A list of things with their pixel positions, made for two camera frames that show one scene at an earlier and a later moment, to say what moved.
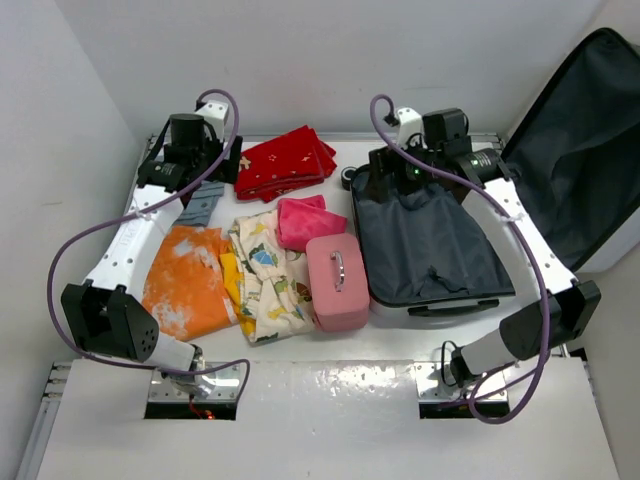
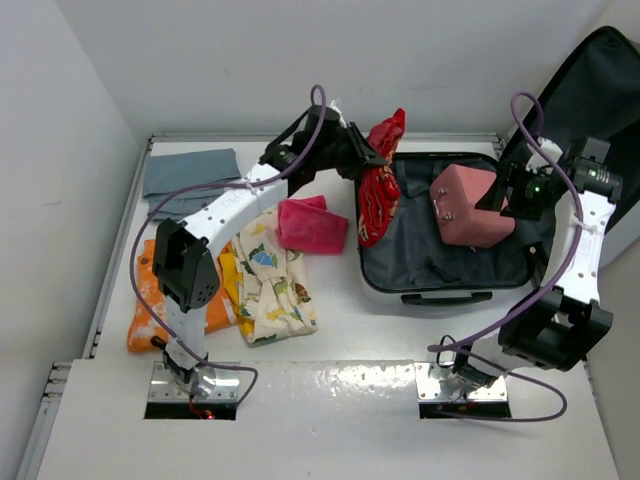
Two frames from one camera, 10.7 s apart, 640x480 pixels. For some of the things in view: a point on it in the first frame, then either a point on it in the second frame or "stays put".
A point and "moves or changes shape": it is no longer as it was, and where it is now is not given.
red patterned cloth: (284, 165) moves or changes shape
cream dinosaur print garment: (275, 283) stays put
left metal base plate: (211, 382) stays put
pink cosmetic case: (338, 281) -> (454, 194)
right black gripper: (382, 162) -> (514, 175)
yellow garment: (233, 274) stays put
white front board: (316, 420) stays put
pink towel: (300, 217) stays put
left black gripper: (224, 171) -> (358, 152)
